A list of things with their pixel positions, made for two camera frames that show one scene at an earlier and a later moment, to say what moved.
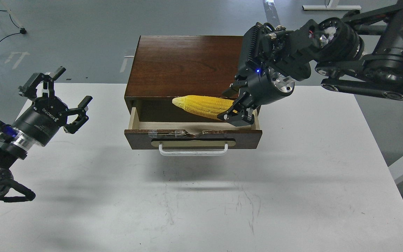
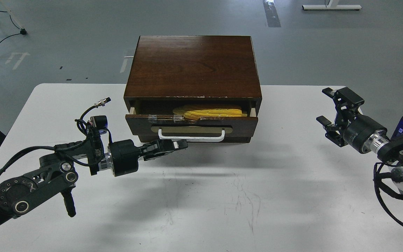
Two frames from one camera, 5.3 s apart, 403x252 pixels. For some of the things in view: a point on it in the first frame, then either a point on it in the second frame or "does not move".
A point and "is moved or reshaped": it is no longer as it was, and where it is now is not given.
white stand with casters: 22,30 does not move
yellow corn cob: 207,106 is moved or reshaped
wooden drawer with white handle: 192,139 is moved or reshaped
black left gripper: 41,121 -> 125,155
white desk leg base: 332,5 does not move
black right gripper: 262,84 -> 364,134
